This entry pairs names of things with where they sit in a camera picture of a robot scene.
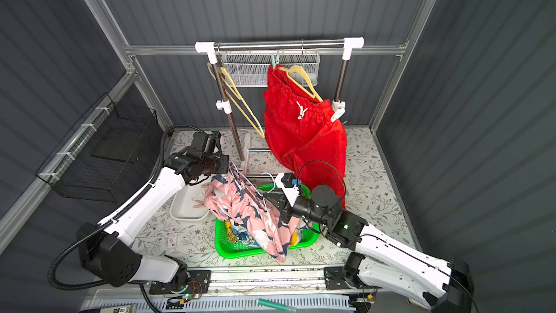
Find green plastic basket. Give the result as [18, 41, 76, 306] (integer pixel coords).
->
[214, 189, 319, 259]

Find white clothespin on red shorts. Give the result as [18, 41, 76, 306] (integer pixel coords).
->
[330, 108, 345, 123]

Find steel clothes rack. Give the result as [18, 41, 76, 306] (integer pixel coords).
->
[195, 37, 364, 174]

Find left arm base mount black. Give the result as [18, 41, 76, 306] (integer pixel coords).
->
[149, 270, 212, 295]

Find green clothespin on rack top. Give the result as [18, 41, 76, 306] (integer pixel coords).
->
[271, 54, 280, 70]

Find blue yellow white printed shorts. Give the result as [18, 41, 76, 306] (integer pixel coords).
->
[225, 220, 259, 248]

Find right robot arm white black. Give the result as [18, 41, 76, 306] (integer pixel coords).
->
[267, 185, 479, 312]

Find white wire mesh basket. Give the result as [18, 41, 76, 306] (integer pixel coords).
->
[222, 50, 321, 88]

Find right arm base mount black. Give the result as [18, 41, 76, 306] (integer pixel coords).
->
[323, 266, 361, 291]

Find black wire wall basket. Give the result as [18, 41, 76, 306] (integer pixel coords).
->
[36, 99, 162, 204]

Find pink navy patterned shorts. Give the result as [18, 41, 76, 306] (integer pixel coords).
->
[204, 163, 300, 263]

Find green marker pen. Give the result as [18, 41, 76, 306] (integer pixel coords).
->
[257, 299, 297, 312]

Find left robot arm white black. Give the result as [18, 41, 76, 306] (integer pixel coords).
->
[78, 153, 230, 291]

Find light blue wire hanger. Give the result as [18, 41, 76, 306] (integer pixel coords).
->
[229, 161, 276, 212]

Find yellow hanger of printed shorts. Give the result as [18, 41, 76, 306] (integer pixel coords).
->
[205, 42, 265, 139]

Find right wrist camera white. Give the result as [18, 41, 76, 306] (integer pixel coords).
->
[275, 172, 301, 207]

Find black corrugated cable left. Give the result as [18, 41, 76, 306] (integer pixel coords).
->
[46, 124, 205, 291]

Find yellow hanger of red shorts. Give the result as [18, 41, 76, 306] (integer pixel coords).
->
[279, 42, 323, 102]

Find red shorts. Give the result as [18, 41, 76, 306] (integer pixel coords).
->
[263, 65, 348, 207]

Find white plastic tray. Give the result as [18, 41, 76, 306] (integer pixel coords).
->
[169, 183, 211, 223]

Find pink clothespin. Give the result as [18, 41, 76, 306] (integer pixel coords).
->
[193, 199, 205, 209]

